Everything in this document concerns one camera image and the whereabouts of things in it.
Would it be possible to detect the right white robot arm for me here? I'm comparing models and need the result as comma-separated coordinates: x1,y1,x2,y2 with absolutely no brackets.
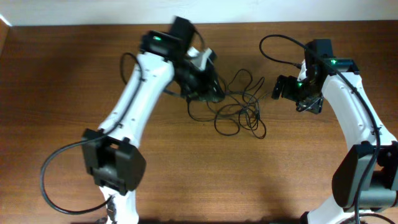
272,39,397,223

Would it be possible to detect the thin black cable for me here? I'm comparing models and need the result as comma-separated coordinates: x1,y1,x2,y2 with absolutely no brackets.
186,68,271,140

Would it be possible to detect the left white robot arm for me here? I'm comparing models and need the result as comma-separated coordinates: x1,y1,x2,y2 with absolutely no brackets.
82,17,225,223

